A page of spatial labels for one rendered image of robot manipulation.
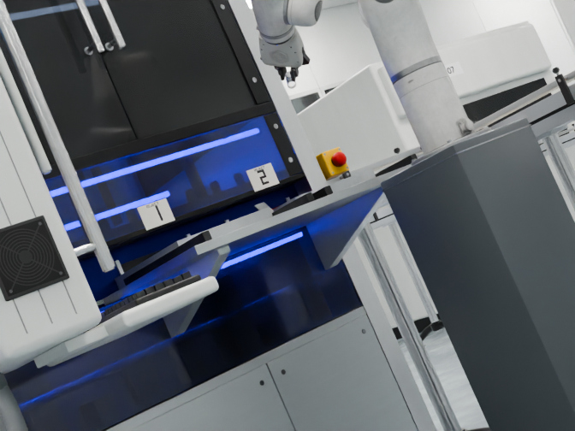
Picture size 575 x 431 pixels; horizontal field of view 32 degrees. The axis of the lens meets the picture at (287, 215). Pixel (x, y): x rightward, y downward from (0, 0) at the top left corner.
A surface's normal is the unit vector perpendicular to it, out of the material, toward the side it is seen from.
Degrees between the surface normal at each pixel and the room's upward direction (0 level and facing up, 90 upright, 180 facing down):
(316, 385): 90
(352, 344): 90
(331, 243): 90
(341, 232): 90
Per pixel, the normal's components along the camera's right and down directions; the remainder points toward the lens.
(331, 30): 0.53, -0.29
